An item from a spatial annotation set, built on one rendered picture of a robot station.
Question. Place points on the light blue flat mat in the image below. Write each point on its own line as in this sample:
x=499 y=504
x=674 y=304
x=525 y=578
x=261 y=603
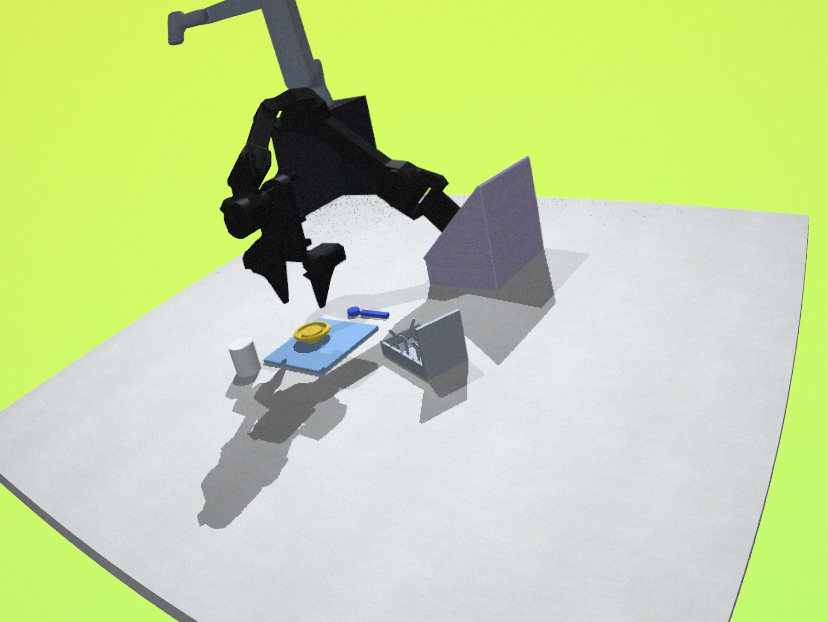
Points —
x=318 y=357

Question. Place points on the yellow plate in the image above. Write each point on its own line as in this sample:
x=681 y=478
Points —
x=312 y=332

